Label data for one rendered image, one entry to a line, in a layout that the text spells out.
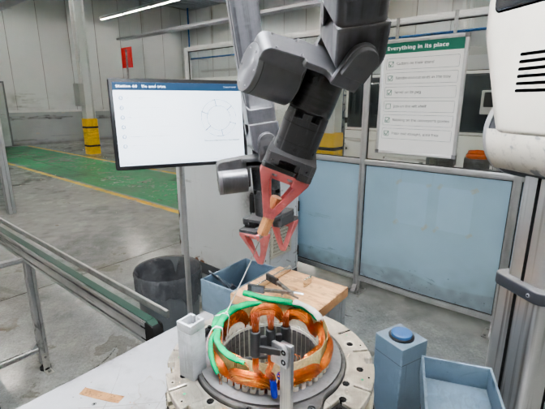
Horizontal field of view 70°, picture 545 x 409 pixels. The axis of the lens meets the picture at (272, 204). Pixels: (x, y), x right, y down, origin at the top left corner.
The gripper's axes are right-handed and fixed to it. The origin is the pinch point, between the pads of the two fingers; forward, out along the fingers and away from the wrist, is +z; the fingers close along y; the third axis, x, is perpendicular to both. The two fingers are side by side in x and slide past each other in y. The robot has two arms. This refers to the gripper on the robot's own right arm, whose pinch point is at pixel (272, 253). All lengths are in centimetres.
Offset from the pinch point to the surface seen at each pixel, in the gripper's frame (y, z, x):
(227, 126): -57, -23, -63
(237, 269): -8.7, 11.6, -19.2
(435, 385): 3.7, 15.9, 35.4
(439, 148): -202, 6, -17
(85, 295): -6, 40, -104
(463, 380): 0.7, 15.2, 39.1
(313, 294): -5.6, 10.7, 6.6
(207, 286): 4.1, 10.4, -17.4
